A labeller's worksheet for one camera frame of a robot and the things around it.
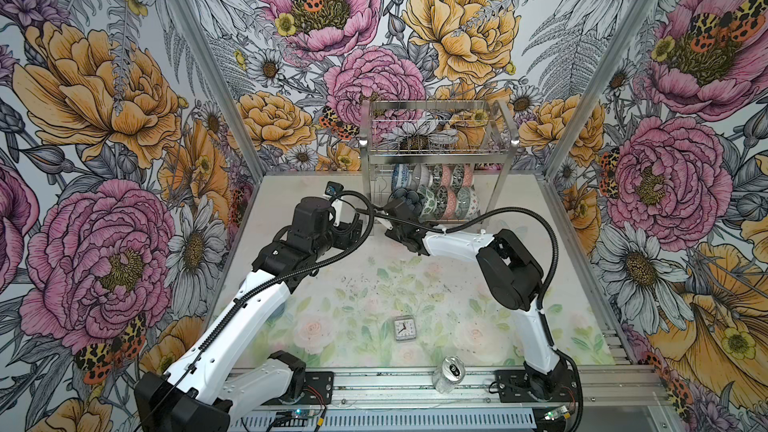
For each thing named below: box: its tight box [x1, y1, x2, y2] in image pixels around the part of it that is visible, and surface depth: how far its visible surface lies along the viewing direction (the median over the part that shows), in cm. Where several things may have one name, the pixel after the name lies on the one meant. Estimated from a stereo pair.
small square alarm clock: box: [394, 315, 417, 341], surface depth 83 cm
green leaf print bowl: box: [418, 188, 437, 223], surface depth 101 cm
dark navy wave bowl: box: [393, 188, 423, 209], surface depth 104 cm
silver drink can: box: [432, 355, 466, 395], surface depth 66 cm
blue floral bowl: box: [392, 163, 410, 190], surface depth 107 cm
